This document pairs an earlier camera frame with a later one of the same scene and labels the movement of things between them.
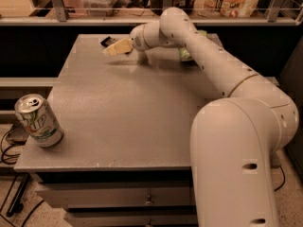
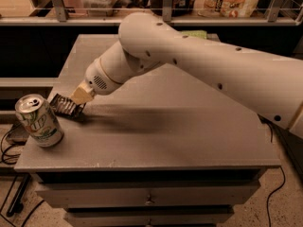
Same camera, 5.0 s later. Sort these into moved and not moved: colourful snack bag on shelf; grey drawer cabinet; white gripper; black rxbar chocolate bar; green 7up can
Moved: white gripper; black rxbar chocolate bar
Not moved: green 7up can; grey drawer cabinet; colourful snack bag on shelf
